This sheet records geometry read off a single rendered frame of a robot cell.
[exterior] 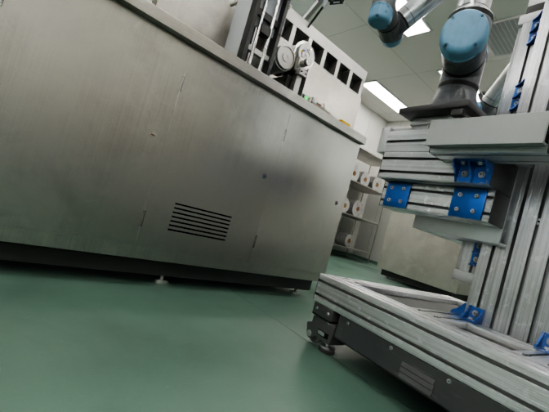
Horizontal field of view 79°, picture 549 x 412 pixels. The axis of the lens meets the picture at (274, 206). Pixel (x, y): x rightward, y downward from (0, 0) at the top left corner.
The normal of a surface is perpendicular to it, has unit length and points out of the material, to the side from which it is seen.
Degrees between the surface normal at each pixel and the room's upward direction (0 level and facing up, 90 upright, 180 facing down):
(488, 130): 90
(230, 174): 90
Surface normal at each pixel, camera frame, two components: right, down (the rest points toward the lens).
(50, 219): 0.62, 0.15
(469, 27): -0.51, -0.03
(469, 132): -0.79, -0.24
